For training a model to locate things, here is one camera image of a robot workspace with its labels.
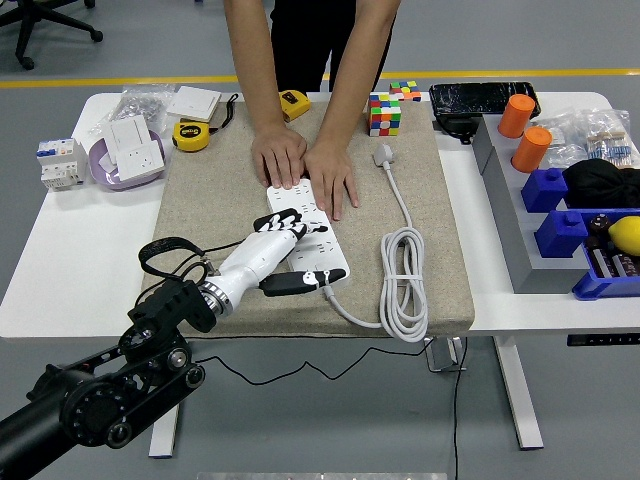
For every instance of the person's left hand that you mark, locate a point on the person's left hand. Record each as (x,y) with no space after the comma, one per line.
(327,170)

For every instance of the person's right hand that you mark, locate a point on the person's right hand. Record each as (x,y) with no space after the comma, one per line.
(277,150)

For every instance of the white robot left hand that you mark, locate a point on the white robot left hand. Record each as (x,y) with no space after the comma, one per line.
(260,260)

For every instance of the white power strip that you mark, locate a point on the white power strip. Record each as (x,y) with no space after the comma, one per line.
(327,256)

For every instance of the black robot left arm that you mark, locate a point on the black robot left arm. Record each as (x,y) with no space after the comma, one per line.
(100,400)

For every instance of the person's left forearm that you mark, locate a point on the person's left forearm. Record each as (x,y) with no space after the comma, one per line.
(360,65)

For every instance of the person's right forearm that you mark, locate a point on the person's right forearm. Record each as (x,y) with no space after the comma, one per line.
(255,65)

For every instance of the boxy yellow tape measure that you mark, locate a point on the boxy yellow tape measure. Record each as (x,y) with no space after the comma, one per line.
(297,102)

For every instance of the large puzzle cube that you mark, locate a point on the large puzzle cube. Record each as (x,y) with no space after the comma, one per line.
(384,117)

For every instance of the grey-brown fabric mat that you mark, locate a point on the grey-brown fabric mat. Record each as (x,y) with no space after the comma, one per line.
(210,200)

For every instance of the round yellow tape measure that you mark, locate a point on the round yellow tape measure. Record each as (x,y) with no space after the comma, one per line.
(190,136)

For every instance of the small puzzle cube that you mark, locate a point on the small puzzle cube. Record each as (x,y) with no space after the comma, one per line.
(405,91)

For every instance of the person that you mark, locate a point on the person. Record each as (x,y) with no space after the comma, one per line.
(310,40)

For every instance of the black adapter box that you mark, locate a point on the black adapter box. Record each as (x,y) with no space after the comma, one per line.
(455,127)

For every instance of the clear bag of screws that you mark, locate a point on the clear bag of screws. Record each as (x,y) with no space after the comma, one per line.
(135,102)

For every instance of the black plastic tray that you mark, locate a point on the black plastic tray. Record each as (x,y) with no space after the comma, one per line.
(470,97)

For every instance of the purple bowl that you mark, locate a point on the purple bowl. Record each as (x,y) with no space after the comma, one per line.
(100,172)

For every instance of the grey stepped block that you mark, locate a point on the grey stepped block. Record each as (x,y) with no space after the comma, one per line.
(505,200)

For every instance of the orange cylinder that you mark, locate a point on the orange cylinder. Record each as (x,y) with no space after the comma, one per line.
(530,150)
(516,116)

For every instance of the white table leg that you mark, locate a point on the white table leg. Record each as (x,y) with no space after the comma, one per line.
(162,442)
(520,400)

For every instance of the blue block with knob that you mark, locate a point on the blue block with knob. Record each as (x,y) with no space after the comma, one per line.
(544,190)
(560,235)

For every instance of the white circuit breaker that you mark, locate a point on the white circuit breaker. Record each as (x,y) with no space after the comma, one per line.
(60,165)

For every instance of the clear bag of white parts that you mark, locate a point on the clear bag of white parts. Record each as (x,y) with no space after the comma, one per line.
(562,135)

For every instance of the black cloth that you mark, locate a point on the black cloth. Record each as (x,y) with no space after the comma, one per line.
(600,185)

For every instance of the dark round knob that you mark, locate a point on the dark round knob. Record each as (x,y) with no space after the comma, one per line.
(598,222)

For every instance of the black office chair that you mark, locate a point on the black office chair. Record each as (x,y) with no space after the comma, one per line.
(30,20)

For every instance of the clear bag of resistors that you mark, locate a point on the clear bag of resistors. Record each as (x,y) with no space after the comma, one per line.
(607,140)

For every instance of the blue plastic bin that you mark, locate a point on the blue plastic bin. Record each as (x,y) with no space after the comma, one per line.
(600,287)

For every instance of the dark cylinder parts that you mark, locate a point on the dark cylinder parts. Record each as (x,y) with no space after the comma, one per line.
(612,262)

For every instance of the yellow lemon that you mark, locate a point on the yellow lemon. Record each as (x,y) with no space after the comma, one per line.
(625,236)

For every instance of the black desk controller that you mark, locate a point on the black desk controller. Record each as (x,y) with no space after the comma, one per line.
(600,340)

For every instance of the white switch panel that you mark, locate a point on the white switch panel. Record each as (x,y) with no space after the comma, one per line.
(192,102)

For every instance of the white wall socket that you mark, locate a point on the white wall socket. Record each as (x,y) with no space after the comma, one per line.
(141,161)

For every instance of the white wall switch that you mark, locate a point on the white wall switch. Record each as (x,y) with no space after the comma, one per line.
(127,132)

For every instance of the metal bracket under table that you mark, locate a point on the metal bracket under table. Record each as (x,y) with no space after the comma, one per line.
(442,360)

